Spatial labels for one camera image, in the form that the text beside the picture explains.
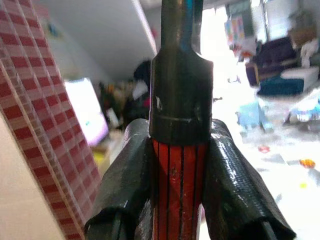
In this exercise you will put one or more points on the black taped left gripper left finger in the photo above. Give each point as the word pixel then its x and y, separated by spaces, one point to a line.
pixel 120 180

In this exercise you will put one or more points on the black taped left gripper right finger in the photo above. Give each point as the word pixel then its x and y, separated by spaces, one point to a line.
pixel 237 185

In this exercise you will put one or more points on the white lit screen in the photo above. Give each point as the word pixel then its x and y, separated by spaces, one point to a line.
pixel 86 110

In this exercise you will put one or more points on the small orange toy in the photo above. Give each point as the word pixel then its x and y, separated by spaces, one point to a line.
pixel 307 163

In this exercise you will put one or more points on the light blue toy stool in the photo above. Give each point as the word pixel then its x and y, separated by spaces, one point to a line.
pixel 252 116

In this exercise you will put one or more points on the dark purple sofa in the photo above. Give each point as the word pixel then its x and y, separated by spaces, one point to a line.
pixel 272 58

